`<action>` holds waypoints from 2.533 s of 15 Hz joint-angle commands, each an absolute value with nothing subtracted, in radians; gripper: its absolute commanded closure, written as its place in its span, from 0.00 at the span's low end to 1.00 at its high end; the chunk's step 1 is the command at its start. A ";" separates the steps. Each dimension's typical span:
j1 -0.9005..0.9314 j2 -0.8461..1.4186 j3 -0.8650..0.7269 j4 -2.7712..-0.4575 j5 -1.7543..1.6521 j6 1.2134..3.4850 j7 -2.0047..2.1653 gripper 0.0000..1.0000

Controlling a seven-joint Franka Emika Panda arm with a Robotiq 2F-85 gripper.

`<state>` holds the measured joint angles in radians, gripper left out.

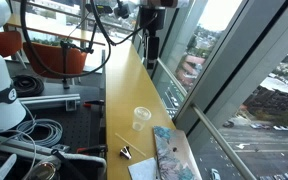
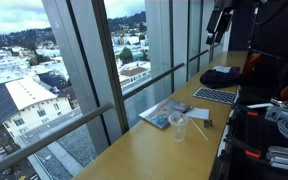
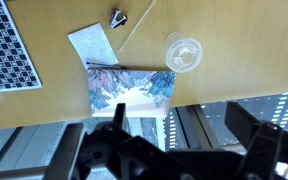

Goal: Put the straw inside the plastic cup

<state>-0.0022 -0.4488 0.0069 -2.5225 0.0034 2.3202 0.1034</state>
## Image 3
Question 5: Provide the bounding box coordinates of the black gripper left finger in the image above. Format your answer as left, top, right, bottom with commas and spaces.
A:
90, 102, 185, 180

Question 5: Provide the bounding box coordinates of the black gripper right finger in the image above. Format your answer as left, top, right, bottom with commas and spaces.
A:
224, 101, 285, 180

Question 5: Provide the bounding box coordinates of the thin pale drinking straw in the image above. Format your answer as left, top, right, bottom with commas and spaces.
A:
118, 0, 158, 53

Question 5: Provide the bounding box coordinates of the clear plastic cup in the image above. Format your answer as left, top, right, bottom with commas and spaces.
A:
164, 31, 204, 74

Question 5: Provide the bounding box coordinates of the floral blue pink pouch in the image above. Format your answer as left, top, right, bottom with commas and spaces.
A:
86, 66, 177, 118

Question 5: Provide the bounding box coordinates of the dark thin pen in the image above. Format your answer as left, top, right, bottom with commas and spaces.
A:
85, 60, 128, 70

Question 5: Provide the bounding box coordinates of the white notepad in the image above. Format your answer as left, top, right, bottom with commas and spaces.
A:
67, 22, 119, 70

